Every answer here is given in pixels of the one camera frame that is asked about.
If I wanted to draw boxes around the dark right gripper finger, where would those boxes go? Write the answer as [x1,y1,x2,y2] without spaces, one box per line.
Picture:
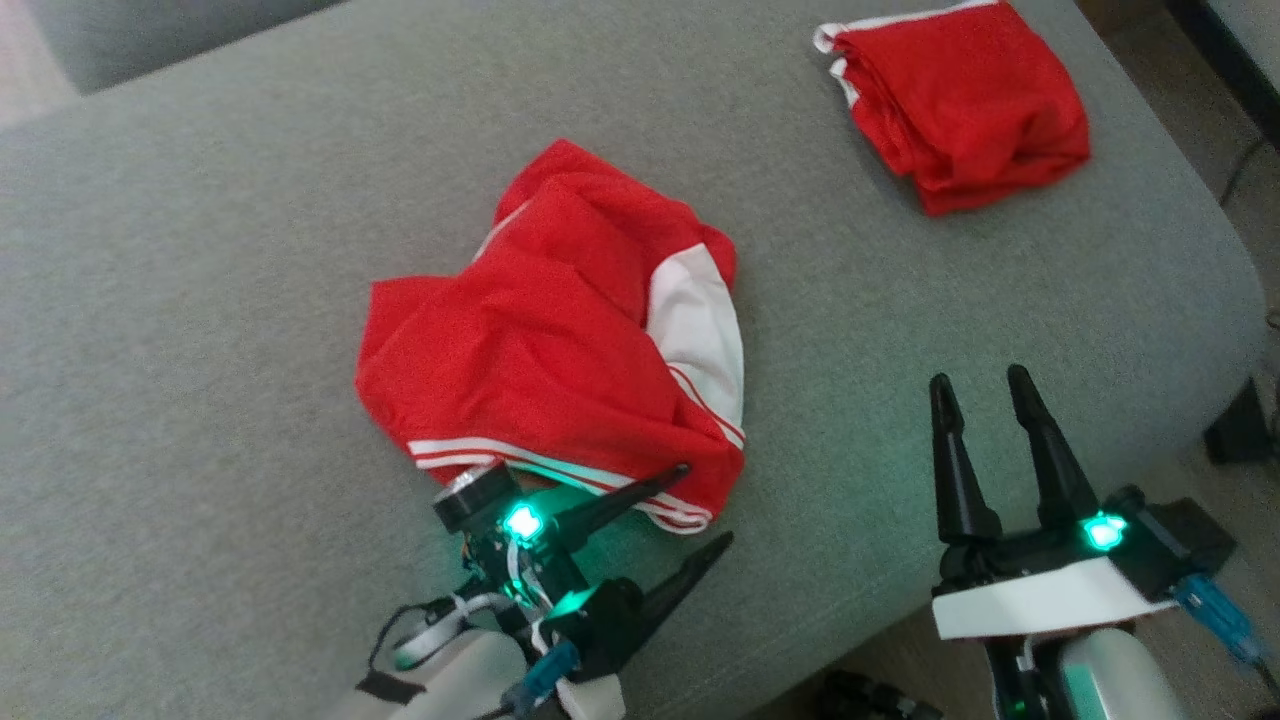
[1007,364,1100,532]
[929,374,1003,547]

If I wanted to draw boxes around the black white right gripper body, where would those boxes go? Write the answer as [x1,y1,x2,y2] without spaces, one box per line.
[931,486,1237,642]

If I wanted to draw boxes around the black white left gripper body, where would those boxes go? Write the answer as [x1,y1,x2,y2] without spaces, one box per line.
[433,463,647,720]

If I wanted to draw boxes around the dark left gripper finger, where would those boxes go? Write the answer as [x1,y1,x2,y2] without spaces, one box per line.
[553,463,692,551]
[638,532,735,653]

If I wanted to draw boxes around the red white sports jersey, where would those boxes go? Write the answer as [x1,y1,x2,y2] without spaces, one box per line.
[354,138,748,536]

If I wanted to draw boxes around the red white sports shorts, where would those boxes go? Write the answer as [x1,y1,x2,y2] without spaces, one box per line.
[813,0,1092,218]

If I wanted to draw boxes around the black furniture edge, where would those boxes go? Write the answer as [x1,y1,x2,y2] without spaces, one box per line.
[1163,0,1280,153]

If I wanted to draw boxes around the large grey sofa seat cushion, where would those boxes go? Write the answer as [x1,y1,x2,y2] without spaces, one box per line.
[0,0,1269,720]

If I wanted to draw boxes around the small grey sofa cushion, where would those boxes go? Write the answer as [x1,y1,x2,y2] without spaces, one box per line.
[30,0,346,96]

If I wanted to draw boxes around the blue left gripper cable plug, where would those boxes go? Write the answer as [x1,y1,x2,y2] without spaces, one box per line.
[500,640,583,717]

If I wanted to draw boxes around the blue gripper cable plug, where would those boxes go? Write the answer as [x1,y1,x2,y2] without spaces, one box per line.
[500,640,583,717]
[1173,575,1267,668]

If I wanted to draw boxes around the blue right gripper cable plug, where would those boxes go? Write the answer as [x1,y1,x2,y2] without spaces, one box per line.
[1173,575,1267,668]

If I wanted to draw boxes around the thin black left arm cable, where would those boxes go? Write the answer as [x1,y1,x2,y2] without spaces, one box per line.
[367,595,483,701]

